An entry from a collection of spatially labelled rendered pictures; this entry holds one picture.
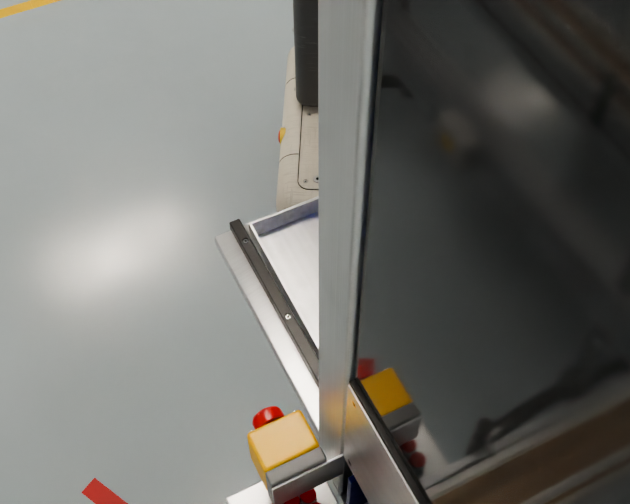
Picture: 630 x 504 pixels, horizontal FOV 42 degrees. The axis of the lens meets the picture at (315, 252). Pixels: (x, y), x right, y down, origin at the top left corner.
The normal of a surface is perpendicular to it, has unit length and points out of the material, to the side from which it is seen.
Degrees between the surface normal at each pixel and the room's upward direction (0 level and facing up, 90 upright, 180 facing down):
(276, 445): 0
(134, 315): 0
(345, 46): 90
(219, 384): 0
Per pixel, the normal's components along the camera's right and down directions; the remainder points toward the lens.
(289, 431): 0.00, -0.58
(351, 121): -0.89, 0.37
